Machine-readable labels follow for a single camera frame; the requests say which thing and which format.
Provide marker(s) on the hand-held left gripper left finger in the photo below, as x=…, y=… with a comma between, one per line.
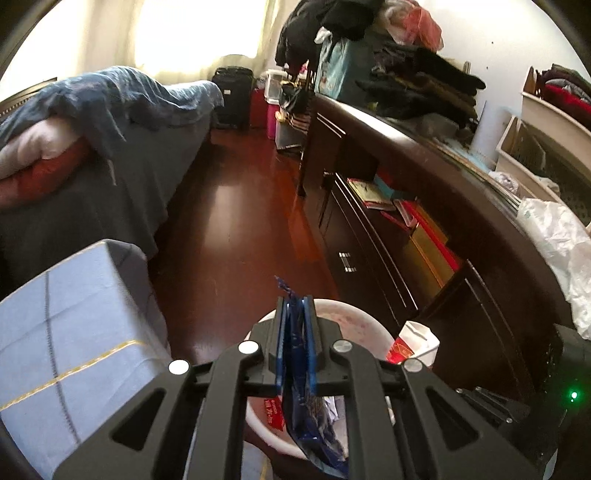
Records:
x=280, y=341

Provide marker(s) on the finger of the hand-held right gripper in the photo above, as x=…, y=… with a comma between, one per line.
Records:
x=494, y=406

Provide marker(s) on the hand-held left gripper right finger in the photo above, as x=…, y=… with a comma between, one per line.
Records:
x=310, y=341

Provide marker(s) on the white plastic bin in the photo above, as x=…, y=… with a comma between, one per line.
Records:
x=364, y=323

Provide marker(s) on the blue snack wrapper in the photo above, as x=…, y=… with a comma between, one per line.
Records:
x=300, y=415

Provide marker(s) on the red packet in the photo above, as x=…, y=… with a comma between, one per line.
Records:
x=271, y=413

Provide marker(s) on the red and white carton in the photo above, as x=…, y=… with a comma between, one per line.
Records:
x=411, y=341

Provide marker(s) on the white plastic bag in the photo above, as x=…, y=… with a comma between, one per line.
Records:
x=558, y=240

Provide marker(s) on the yellow flat box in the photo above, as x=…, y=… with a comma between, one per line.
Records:
x=427, y=263

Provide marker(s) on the book with tan cover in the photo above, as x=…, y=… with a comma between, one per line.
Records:
x=369, y=194

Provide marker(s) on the red flat box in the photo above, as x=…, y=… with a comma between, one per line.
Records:
x=429, y=221

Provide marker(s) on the table with blue cloth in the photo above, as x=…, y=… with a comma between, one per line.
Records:
x=69, y=323

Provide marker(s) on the dark wooden cabinet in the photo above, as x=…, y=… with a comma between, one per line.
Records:
x=461, y=175

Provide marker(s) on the bed with dark sheet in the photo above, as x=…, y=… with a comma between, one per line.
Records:
x=115, y=194

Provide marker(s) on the small cream plastic basket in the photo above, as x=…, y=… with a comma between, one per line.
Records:
x=521, y=147

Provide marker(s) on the pink storage box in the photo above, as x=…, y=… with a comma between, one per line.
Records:
x=261, y=110

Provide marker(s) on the large cream plastic basket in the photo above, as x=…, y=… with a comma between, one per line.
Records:
x=563, y=124

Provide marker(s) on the black suitcase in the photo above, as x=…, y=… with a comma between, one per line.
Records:
x=232, y=97

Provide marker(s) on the white lidded container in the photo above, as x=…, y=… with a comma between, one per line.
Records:
x=273, y=85

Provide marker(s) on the red clothes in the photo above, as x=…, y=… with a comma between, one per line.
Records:
x=565, y=92

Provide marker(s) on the teal printed bag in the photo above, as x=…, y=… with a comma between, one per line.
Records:
x=339, y=69

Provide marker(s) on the pile of folded dark clothes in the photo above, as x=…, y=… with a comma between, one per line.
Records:
x=429, y=83

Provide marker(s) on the pink and red quilt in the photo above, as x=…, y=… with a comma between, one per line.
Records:
x=32, y=161

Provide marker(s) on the hanging black clothes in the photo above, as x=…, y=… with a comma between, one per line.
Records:
x=323, y=18

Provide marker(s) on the red plastic bag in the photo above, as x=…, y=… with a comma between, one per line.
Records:
x=420, y=23

